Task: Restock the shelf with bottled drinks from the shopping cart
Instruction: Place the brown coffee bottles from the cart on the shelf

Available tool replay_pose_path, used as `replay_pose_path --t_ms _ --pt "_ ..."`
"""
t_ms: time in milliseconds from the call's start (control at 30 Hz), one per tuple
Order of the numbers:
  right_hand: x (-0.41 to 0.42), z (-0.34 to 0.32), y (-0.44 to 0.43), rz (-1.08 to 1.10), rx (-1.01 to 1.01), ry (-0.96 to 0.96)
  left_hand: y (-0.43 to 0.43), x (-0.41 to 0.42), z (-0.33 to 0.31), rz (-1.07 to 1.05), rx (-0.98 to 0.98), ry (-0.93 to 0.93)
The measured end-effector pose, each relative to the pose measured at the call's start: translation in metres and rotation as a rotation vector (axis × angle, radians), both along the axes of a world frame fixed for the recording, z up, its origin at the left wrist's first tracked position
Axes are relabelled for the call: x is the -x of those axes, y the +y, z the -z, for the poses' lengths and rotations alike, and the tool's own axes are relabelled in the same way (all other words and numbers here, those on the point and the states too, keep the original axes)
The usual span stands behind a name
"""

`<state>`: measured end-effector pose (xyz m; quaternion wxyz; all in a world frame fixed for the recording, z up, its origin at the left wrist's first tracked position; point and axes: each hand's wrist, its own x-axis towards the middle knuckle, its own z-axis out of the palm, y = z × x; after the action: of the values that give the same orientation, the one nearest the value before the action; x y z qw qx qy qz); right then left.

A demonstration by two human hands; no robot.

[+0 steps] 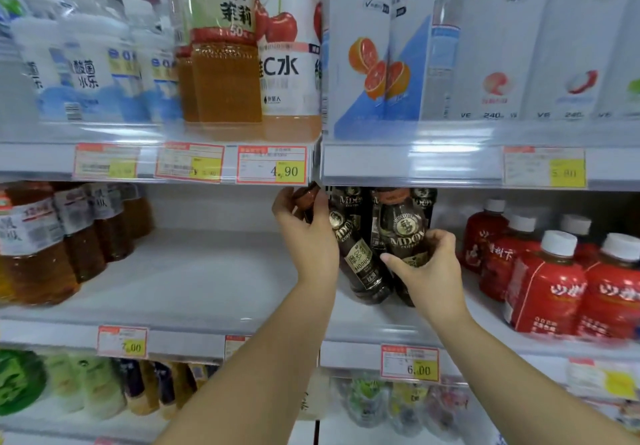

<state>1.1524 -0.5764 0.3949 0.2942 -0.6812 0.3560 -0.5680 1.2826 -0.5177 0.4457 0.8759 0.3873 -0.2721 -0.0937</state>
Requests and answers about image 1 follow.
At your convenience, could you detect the person's left hand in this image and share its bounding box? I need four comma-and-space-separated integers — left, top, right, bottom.
271, 186, 341, 288

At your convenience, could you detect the person's right hand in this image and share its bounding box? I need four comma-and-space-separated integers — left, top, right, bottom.
379, 228, 473, 330

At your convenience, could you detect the store shelving unit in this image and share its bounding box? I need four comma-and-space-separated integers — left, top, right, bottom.
0, 0, 640, 445

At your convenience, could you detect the person's left forearm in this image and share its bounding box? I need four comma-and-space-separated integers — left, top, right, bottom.
152, 279, 341, 445

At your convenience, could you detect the person's right forearm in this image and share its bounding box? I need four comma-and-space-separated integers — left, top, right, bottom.
432, 309, 640, 445

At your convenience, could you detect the red bottle white cap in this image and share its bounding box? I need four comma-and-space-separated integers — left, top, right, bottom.
479, 215, 542, 304
559, 213, 602, 270
461, 198, 507, 274
502, 229, 587, 336
575, 232, 640, 342

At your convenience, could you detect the clear bottle colourful label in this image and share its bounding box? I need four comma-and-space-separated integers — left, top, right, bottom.
425, 383, 472, 442
387, 380, 429, 436
343, 373, 390, 430

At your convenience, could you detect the pink cherry-label drink bottle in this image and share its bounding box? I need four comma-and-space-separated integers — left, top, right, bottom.
252, 0, 323, 143

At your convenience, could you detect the yellow bottle dark label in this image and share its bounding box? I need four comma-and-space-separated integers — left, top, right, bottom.
149, 359, 181, 422
119, 358, 161, 416
172, 361, 211, 410

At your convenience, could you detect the tall tea bottle red band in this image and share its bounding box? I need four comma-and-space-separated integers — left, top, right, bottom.
175, 0, 263, 126
162, 0, 201, 125

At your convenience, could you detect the bright green drink bottle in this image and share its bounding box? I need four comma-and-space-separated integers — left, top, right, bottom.
0, 348, 49, 416

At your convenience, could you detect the red yellow price tag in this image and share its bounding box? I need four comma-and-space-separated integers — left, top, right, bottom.
502, 145, 587, 190
565, 357, 640, 402
72, 142, 141, 182
235, 145, 309, 186
153, 141, 226, 183
223, 334, 251, 362
379, 343, 441, 384
96, 324, 150, 360

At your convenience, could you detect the row of tall white bottles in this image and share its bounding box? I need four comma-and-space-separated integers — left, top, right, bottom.
319, 0, 640, 142

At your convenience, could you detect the row of white blue-label bottles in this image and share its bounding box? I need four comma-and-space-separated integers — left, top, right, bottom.
0, 0, 183, 126

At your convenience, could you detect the row of amber tea bottles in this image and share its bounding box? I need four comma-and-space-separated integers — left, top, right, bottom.
0, 181, 155, 306

